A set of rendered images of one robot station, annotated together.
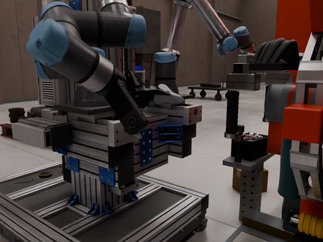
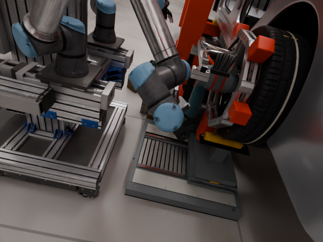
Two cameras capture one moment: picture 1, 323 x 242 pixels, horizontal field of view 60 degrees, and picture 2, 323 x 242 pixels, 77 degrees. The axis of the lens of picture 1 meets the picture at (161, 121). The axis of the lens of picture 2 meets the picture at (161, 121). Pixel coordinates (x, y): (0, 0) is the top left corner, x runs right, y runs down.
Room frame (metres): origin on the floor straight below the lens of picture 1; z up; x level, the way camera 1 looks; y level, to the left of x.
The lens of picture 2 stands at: (0.22, 0.50, 1.33)
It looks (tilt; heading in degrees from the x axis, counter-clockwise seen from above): 38 degrees down; 317
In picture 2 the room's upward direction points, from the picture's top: 17 degrees clockwise
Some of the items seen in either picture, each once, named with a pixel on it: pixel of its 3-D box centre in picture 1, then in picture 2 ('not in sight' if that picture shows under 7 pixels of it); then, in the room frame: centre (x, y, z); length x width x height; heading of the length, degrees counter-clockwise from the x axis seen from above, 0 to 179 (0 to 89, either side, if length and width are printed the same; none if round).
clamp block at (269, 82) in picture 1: (279, 78); (198, 50); (1.11, -0.46, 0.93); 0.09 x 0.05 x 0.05; 51
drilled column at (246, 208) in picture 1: (251, 189); (148, 95); (1.66, -0.57, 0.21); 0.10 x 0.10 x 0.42; 51
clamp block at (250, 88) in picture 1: (242, 81); (200, 73); (0.85, -0.25, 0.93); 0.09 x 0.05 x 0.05; 51
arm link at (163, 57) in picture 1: (165, 64); (105, 11); (1.55, -0.02, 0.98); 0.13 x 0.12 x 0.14; 173
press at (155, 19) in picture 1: (132, 55); not in sight; (7.52, 0.75, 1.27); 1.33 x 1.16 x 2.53; 142
